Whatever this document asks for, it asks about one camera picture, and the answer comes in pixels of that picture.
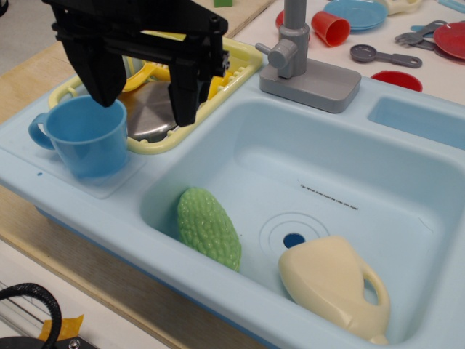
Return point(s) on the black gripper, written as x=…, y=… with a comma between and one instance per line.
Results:
x=181, y=34

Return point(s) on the blue plastic cup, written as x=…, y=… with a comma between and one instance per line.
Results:
x=90, y=139

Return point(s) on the red plastic cup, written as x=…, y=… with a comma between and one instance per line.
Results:
x=331, y=29

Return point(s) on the light blue toy sink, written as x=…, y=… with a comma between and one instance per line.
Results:
x=387, y=174

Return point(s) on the yellow toy utensil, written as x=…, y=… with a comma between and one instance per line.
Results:
x=148, y=73

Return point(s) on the silver metal pot lid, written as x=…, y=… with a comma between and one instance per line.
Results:
x=149, y=113

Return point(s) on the yellow dish rack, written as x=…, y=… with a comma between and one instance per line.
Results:
x=244, y=60

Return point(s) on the green block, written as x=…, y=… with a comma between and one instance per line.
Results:
x=222, y=3

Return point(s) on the grey toy faucet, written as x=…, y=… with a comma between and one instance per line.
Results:
x=292, y=75

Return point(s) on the green bumpy toy gourd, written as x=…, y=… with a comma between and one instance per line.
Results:
x=205, y=226

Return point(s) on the grey toy spoon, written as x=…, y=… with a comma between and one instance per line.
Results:
x=364, y=53

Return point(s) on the blue plastic plate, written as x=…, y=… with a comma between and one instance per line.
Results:
x=361, y=15

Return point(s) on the cream toy item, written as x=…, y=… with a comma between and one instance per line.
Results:
x=400, y=6

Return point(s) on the red plastic bowl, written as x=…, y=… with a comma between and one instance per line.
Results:
x=399, y=79

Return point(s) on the grey toy fork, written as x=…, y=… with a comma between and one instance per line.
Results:
x=417, y=38

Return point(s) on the yellow tape piece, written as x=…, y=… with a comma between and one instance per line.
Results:
x=70, y=328

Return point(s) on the cream toy detergent jug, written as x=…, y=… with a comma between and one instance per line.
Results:
x=329, y=278

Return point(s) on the red plastic plate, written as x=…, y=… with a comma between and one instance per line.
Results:
x=450, y=39

